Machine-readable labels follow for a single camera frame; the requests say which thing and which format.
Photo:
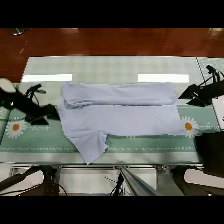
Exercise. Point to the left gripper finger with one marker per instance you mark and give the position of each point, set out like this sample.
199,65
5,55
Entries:
39,121
53,112

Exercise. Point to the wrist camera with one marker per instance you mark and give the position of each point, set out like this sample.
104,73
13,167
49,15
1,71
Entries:
34,90
214,74

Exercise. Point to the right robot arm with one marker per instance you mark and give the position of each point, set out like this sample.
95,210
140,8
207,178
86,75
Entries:
211,153

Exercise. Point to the silver frame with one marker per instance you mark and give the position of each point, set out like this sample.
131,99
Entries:
143,180

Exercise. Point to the light blue shirt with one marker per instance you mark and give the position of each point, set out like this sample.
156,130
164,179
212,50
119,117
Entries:
123,113

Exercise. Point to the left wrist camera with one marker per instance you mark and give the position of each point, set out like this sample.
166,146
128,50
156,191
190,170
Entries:
34,90

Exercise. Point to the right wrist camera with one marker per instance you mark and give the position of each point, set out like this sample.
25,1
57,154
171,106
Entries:
214,74

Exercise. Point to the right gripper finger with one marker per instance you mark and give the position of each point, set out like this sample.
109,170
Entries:
196,102
190,92

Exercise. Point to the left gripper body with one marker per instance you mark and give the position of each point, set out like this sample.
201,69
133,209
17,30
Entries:
33,109

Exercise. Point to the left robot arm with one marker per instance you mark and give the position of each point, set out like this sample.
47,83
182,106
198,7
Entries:
13,100

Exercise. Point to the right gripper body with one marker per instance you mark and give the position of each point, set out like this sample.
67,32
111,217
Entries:
207,92

